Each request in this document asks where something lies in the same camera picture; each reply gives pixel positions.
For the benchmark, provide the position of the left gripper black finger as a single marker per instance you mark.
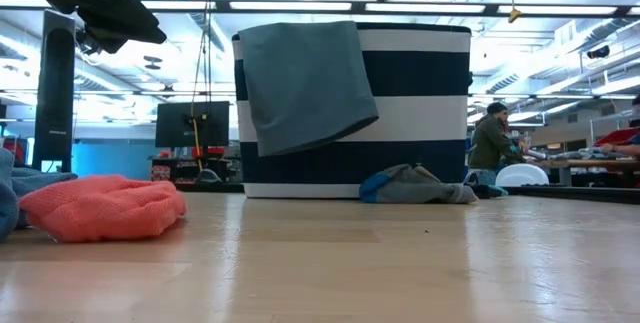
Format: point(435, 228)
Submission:
point(105, 45)
point(120, 13)

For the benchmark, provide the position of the teal grey shirt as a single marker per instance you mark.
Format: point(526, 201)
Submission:
point(305, 88)

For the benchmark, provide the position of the coral orange garment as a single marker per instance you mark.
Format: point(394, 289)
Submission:
point(100, 208)

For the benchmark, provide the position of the dusty blue small garment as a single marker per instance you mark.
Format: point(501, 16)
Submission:
point(7, 203)

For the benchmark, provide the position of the grey blue sock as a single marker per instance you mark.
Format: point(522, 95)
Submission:
point(415, 188)

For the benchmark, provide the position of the grey clothes pile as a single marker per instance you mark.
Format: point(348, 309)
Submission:
point(575, 154)

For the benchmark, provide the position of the black mounted device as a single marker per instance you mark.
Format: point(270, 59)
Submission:
point(87, 43)

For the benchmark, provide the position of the black monitor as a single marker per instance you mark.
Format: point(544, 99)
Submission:
point(175, 125)

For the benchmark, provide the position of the navy white striped fabric basket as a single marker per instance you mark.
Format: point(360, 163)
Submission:
point(415, 118)

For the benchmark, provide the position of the red tool cart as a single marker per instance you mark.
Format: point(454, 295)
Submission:
point(17, 150)

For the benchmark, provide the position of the red storage rack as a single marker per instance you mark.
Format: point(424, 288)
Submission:
point(162, 173)

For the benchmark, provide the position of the person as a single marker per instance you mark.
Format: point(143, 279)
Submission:
point(490, 143)
point(625, 149)

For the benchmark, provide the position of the white round object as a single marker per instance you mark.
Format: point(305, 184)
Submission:
point(522, 176)

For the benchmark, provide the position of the wooden background table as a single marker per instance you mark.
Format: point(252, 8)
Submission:
point(590, 164)

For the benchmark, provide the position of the red fabric item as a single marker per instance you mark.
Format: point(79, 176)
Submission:
point(617, 137)

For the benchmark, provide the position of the black vertical post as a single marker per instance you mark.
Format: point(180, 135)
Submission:
point(54, 88)

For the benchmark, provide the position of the black ceiling camera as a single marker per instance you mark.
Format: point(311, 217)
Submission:
point(598, 52)

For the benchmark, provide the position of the black aluminium table frame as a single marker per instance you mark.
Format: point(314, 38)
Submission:
point(575, 194)

